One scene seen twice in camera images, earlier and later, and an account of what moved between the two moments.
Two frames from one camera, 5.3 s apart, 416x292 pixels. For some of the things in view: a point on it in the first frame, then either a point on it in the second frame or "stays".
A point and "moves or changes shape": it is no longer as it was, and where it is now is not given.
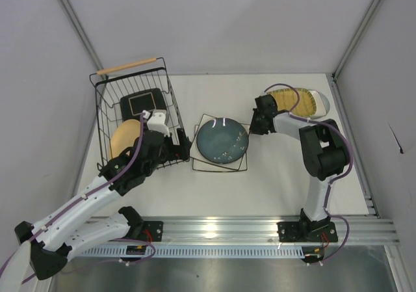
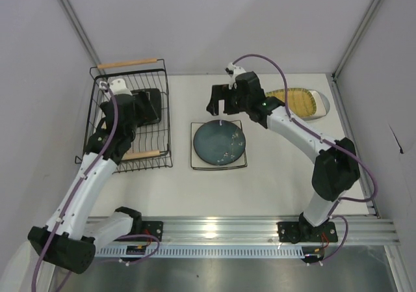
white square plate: (201, 163) moves or changes shape
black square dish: (132, 106) moves or changes shape
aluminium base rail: (244, 231) stays
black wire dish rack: (138, 127) moves or changes shape
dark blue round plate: (222, 140) stays
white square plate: (234, 164) moves or changes shape
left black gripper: (175, 146) to (143, 103)
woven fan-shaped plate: (286, 99) stays
